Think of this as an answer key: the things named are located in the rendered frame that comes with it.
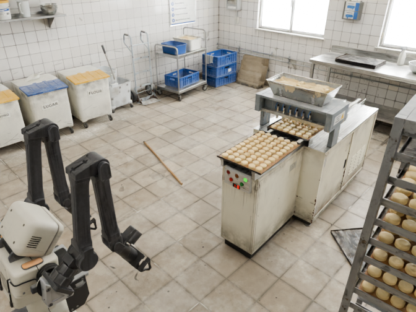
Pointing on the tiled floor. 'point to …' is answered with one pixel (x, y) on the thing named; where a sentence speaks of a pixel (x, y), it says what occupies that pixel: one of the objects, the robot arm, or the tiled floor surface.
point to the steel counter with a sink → (389, 72)
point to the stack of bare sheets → (348, 242)
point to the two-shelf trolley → (178, 68)
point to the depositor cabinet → (330, 163)
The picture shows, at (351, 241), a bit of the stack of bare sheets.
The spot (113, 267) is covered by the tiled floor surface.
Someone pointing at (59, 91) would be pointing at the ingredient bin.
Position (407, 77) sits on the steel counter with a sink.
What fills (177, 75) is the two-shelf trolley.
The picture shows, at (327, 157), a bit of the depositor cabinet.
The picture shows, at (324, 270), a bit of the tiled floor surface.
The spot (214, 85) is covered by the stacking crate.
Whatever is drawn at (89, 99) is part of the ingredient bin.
